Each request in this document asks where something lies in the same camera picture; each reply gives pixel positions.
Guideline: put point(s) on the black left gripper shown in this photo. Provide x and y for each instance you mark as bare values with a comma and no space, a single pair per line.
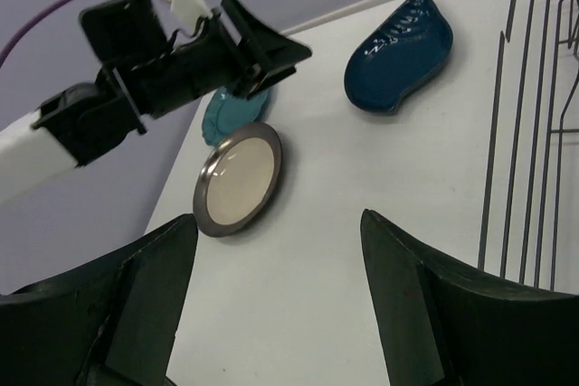
144,73

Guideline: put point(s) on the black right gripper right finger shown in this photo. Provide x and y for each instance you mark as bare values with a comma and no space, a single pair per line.
444,322

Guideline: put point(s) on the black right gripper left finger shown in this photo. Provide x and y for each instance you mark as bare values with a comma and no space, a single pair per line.
110,321

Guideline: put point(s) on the silver rimmed cream plate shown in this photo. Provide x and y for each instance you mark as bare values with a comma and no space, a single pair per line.
237,180

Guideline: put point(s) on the navy leaf shaped dish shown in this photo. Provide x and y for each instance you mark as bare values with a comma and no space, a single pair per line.
407,50

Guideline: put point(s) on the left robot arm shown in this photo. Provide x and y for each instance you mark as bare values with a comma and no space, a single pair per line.
63,133

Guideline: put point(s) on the teal scalloped plate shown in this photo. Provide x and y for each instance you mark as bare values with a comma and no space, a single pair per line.
225,113

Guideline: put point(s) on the black wire dish rack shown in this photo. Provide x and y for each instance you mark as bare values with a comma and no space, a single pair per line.
529,221

